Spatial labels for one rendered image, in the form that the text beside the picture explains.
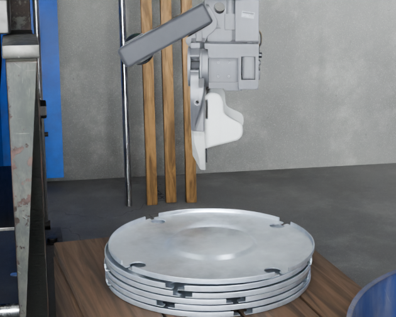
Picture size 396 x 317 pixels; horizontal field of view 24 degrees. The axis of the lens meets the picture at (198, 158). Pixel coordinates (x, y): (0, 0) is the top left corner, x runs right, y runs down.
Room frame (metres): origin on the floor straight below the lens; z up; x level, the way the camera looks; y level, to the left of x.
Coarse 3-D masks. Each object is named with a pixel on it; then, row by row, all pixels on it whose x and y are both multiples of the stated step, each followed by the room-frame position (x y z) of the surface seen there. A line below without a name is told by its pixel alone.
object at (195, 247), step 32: (128, 224) 1.29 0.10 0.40; (160, 224) 1.31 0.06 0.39; (192, 224) 1.31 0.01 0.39; (224, 224) 1.31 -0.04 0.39; (256, 224) 1.31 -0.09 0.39; (288, 224) 1.30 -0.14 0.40; (128, 256) 1.17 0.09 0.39; (160, 256) 1.17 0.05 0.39; (192, 256) 1.16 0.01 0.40; (224, 256) 1.16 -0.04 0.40; (256, 256) 1.17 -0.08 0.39; (288, 256) 1.17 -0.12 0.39
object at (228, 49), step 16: (208, 0) 1.05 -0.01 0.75; (224, 0) 1.05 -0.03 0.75; (240, 0) 1.04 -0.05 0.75; (256, 0) 1.04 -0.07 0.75; (224, 16) 1.05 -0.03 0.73; (240, 16) 1.04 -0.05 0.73; (256, 16) 1.04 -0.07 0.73; (208, 32) 1.04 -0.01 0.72; (224, 32) 1.05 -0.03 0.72; (240, 32) 1.04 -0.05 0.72; (256, 32) 1.04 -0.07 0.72; (192, 48) 1.03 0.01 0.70; (208, 48) 1.03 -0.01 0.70; (224, 48) 1.03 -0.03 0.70; (240, 48) 1.02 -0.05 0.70; (256, 48) 1.02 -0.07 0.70; (208, 64) 1.04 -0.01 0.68; (224, 64) 1.04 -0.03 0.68; (240, 64) 1.02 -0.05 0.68; (256, 64) 1.02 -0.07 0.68; (208, 80) 1.03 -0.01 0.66; (224, 80) 1.04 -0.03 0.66; (240, 80) 1.02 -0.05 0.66; (256, 80) 1.02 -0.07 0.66
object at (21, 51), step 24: (24, 0) 1.95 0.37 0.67; (24, 24) 1.93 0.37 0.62; (24, 48) 1.47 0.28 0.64; (24, 72) 1.44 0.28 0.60; (24, 96) 1.44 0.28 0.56; (24, 120) 1.44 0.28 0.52; (24, 144) 1.44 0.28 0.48; (24, 168) 1.44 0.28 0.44; (24, 192) 1.44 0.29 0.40; (24, 216) 1.44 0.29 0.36; (24, 240) 1.44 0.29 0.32; (48, 240) 2.21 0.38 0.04; (24, 264) 1.44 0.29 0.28; (48, 264) 2.07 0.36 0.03; (24, 288) 1.44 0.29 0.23; (48, 288) 1.92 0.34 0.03; (24, 312) 1.44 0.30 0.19; (48, 312) 1.45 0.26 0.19
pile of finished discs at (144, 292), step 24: (120, 264) 1.16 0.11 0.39; (144, 264) 1.16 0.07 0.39; (120, 288) 1.13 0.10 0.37; (144, 288) 1.10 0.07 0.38; (168, 288) 1.08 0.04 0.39; (192, 288) 1.07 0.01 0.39; (216, 288) 1.07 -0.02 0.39; (240, 288) 1.08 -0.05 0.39; (264, 288) 1.09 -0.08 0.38; (288, 288) 1.12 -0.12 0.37; (168, 312) 1.08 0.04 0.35; (192, 312) 1.07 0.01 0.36; (216, 312) 1.07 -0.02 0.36
